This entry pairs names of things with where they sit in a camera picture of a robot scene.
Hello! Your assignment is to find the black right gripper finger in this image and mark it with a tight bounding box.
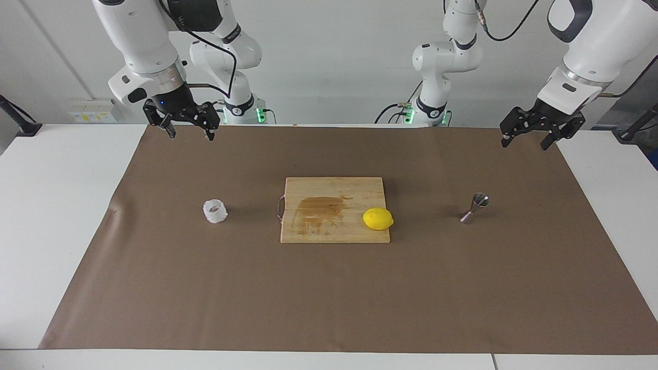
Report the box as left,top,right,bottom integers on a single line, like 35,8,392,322
143,99,177,139
194,102,221,141

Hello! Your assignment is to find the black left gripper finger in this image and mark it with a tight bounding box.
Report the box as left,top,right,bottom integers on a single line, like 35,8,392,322
541,116,587,151
500,107,533,149

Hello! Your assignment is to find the steel double jigger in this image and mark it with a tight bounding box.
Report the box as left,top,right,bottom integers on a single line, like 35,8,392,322
460,193,490,225

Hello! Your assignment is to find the clear plastic cup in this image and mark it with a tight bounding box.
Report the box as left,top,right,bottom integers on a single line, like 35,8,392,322
203,199,229,224

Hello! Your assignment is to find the black stand clamp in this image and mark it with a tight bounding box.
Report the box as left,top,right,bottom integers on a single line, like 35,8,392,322
0,95,43,137
617,103,658,142

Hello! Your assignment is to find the dark grey partition panel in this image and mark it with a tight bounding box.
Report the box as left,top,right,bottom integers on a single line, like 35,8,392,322
595,61,658,129

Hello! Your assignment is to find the wooden cutting board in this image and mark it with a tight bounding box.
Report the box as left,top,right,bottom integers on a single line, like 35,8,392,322
277,177,391,244

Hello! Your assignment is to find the yellow lemon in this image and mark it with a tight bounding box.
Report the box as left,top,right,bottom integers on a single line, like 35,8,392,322
362,207,395,231

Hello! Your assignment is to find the brown paper table mat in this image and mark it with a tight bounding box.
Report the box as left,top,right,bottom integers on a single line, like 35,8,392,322
39,125,658,355

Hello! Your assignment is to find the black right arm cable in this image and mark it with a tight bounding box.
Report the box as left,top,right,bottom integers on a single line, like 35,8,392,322
157,0,238,101

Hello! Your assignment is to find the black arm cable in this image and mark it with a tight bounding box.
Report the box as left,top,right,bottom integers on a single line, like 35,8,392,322
157,0,238,101
476,0,658,99

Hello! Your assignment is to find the white wall socket box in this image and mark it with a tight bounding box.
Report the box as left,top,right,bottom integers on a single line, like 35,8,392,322
68,99,118,124

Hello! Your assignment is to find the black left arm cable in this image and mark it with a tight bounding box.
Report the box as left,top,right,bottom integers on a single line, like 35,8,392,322
476,0,658,99

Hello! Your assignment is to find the black left base cable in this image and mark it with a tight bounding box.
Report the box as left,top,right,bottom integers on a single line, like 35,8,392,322
374,80,425,125

